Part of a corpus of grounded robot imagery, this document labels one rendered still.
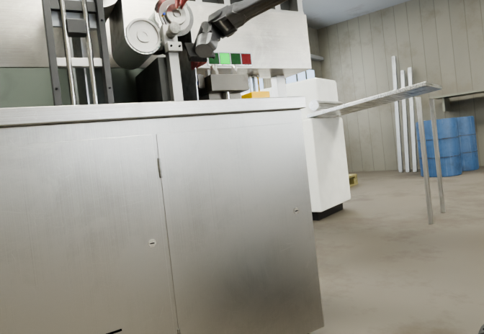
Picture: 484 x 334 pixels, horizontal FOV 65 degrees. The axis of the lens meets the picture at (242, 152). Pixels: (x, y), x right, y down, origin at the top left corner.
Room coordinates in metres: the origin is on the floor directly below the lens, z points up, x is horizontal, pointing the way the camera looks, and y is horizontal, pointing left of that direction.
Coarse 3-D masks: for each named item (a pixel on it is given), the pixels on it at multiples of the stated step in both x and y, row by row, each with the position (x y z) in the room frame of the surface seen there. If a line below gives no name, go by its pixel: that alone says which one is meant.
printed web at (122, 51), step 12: (120, 0) 1.30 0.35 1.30; (120, 12) 1.31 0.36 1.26; (120, 24) 1.32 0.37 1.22; (156, 24) 1.36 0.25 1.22; (120, 36) 1.33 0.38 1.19; (180, 36) 1.49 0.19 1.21; (120, 48) 1.37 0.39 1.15; (132, 48) 1.29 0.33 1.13; (156, 48) 1.34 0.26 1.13; (120, 60) 1.45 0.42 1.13; (132, 60) 1.40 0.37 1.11; (144, 60) 1.42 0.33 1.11; (84, 72) 1.21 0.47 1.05; (84, 84) 1.24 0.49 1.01; (84, 96) 1.27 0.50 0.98
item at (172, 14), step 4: (172, 4) 1.35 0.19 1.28; (168, 8) 1.34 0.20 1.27; (172, 8) 1.35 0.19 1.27; (180, 8) 1.36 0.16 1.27; (168, 12) 1.34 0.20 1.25; (172, 12) 1.35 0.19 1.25; (176, 12) 1.35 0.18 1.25; (180, 12) 1.36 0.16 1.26; (184, 12) 1.37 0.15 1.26; (168, 16) 1.34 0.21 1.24; (172, 16) 1.34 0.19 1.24; (176, 16) 1.35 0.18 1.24; (180, 16) 1.36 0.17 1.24; (184, 16) 1.37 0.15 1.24; (168, 20) 1.35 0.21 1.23; (172, 20) 1.34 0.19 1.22; (176, 20) 1.35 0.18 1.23; (180, 20) 1.36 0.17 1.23; (184, 20) 1.37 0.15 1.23; (180, 24) 1.37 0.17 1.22
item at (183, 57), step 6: (186, 36) 1.44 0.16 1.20; (192, 36) 1.40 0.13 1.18; (192, 42) 1.40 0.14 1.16; (180, 54) 1.51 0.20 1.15; (186, 54) 1.46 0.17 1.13; (180, 60) 1.52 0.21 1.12; (186, 60) 1.47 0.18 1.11; (180, 66) 1.53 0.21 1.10; (186, 66) 1.47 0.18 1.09; (180, 72) 1.53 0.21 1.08; (186, 72) 1.48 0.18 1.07; (192, 72) 1.42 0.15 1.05; (186, 78) 1.48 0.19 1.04; (192, 78) 1.43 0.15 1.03; (186, 84) 1.49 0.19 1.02
